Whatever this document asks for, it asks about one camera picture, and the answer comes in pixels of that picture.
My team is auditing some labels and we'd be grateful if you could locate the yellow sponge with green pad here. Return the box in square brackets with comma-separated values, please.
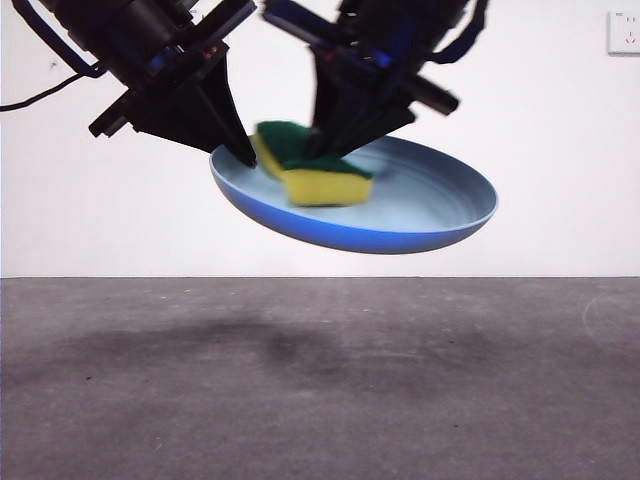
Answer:
[251, 120, 375, 207]

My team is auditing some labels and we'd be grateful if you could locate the light blue round plate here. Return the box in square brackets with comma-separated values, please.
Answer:
[208, 135, 500, 256]

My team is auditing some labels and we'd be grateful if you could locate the black cable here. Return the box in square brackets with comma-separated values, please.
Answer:
[0, 0, 107, 112]
[429, 0, 490, 65]

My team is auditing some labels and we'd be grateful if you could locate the white wall socket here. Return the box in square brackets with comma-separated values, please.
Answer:
[607, 10, 640, 55]

